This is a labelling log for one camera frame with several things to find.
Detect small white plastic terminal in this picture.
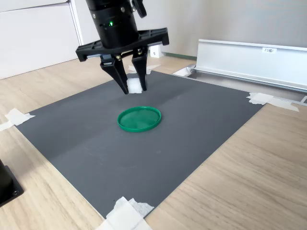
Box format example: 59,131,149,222
126,78,143,94

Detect aluminium cable duct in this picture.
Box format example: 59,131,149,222
172,39,307,106

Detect dark grey mat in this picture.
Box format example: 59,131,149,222
15,70,268,219

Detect white cabinet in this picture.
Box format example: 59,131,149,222
0,0,103,80

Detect white tape piece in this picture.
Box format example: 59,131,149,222
0,107,36,132
128,64,162,75
246,92,300,113
95,196,154,230

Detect black camera clamp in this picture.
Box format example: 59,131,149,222
130,0,147,19

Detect round green lid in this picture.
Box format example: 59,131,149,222
117,106,162,133

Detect small white bracket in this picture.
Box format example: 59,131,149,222
149,45,164,58

